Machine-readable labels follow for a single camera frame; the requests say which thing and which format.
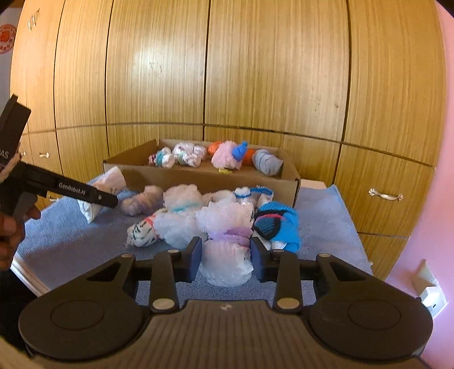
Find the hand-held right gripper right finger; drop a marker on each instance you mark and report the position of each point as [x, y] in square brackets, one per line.
[258, 259]

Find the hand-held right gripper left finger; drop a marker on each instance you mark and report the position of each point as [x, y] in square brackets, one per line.
[195, 259]

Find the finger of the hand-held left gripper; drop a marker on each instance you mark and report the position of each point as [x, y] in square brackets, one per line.
[78, 186]

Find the white ribbed sock roll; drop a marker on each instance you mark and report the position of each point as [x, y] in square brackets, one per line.
[106, 182]

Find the blue black knit sock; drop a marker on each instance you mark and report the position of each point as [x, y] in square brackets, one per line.
[283, 220]

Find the white fuzzy purple-banded sock roll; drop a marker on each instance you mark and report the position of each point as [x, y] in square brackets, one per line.
[223, 218]

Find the white patterned sock roll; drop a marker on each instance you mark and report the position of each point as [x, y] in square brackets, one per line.
[140, 234]

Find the white fuzzy teal-banded sock roll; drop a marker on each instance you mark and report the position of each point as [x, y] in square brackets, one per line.
[181, 197]

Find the white blue-trimmed sock roll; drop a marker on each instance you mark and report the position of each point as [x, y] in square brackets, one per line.
[244, 195]

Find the pale pink sock roll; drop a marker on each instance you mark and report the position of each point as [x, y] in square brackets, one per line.
[142, 202]

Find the lilac white sock roll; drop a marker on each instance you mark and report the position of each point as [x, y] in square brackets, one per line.
[220, 196]

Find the cardboard box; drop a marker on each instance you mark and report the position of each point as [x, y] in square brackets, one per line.
[149, 177]

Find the pink teal multicoloured sock roll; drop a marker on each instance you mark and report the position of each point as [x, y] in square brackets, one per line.
[165, 159]

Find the yellow green cloth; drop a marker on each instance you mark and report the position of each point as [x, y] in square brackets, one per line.
[225, 171]

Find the grey sock roll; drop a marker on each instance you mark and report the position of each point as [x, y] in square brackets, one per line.
[267, 162]

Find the orange sock roll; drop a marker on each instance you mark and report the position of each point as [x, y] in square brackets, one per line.
[250, 156]
[214, 147]

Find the white fuzzy red-banded sock roll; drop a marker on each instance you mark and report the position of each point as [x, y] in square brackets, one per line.
[189, 153]

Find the pink fluffy sock roll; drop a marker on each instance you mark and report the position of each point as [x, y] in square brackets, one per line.
[223, 156]

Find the small blue knit hat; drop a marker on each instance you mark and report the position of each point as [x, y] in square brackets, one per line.
[239, 149]

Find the person's left forearm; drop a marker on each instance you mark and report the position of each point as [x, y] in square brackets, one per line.
[6, 169]

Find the person's left hand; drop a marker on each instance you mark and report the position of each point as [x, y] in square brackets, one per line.
[10, 241]

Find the blue towel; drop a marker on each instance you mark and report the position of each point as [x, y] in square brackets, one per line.
[71, 241]

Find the wooden wardrobe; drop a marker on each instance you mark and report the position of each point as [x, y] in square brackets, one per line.
[266, 71]

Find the red round wall decoration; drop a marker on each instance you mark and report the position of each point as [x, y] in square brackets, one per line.
[7, 39]

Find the white wall socket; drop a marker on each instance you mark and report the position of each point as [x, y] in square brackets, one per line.
[431, 291]

